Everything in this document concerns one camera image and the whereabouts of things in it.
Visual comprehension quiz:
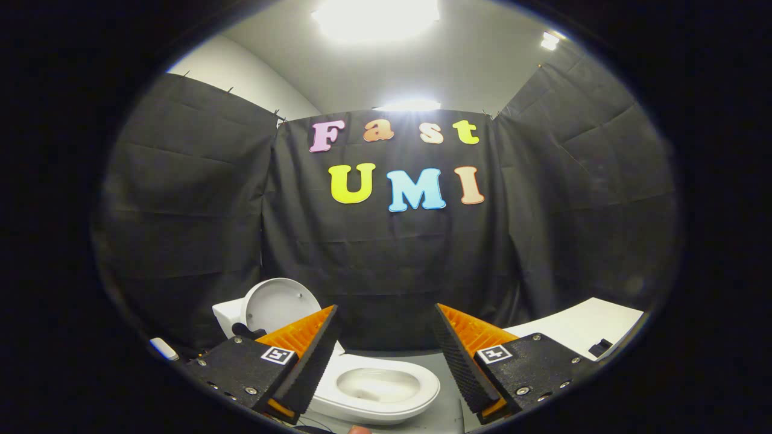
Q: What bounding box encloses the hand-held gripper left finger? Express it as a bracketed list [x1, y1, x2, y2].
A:
[180, 304, 338, 426]

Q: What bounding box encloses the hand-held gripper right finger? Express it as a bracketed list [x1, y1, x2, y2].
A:
[433, 303, 598, 424]

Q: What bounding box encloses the white toilet lid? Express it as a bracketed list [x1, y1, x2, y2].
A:
[241, 278, 322, 336]

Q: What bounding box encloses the white toilet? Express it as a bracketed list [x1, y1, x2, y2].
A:
[212, 298, 441, 426]

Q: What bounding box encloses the black backdrop cloth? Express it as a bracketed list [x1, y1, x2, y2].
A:
[90, 60, 682, 356]

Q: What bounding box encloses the white drawer cabinet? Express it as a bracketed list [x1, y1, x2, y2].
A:
[504, 297, 645, 361]

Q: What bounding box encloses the small white object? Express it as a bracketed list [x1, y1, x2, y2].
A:
[150, 338, 180, 361]

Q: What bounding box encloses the ceiling light behind cloth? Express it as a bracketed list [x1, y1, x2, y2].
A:
[374, 99, 441, 112]

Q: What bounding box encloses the large ceiling light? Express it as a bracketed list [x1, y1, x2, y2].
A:
[312, 0, 441, 43]

